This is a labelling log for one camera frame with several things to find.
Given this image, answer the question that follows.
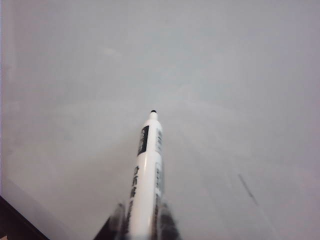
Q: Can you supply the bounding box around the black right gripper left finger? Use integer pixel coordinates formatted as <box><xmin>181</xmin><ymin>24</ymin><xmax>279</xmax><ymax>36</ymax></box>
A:
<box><xmin>93</xmin><ymin>199</ymin><xmax>132</xmax><ymax>240</ymax></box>

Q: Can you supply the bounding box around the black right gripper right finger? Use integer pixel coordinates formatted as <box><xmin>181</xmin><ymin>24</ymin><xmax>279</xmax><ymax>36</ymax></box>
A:
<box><xmin>156</xmin><ymin>199</ymin><xmax>185</xmax><ymax>240</ymax></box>

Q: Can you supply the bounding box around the white whiteboard marker pen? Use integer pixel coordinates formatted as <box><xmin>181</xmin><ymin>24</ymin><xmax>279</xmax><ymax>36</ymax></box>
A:
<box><xmin>126</xmin><ymin>109</ymin><xmax>167</xmax><ymax>240</ymax></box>

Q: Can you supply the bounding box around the white glass whiteboard black frame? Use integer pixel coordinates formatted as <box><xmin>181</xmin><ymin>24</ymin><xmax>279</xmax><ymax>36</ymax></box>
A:
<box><xmin>0</xmin><ymin>0</ymin><xmax>320</xmax><ymax>240</ymax></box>

